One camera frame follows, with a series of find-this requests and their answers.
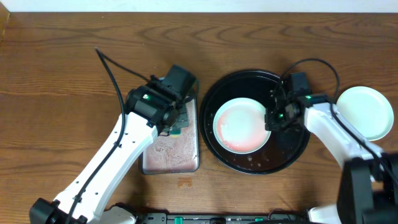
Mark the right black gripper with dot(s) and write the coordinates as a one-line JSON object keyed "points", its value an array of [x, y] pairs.
{"points": [[271, 124]]}

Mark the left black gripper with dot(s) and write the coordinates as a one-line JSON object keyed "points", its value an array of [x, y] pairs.
{"points": [[179, 116]]}

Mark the mint plate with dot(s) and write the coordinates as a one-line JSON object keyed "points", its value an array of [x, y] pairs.
{"points": [[367, 110], [239, 126]]}

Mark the green yellow sponge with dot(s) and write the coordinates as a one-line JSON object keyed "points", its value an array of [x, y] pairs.
{"points": [[175, 132]]}

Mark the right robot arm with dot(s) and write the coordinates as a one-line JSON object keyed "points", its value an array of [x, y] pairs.
{"points": [[368, 187]]}

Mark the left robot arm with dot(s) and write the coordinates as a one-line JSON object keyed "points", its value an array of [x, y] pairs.
{"points": [[147, 112]]}

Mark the black round tray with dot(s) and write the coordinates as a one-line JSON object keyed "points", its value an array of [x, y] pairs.
{"points": [[282, 148]]}

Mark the black rectangular soapy tray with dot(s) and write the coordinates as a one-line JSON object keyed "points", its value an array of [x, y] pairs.
{"points": [[174, 154]]}

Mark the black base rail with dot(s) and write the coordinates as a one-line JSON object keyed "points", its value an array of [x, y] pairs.
{"points": [[224, 218]]}

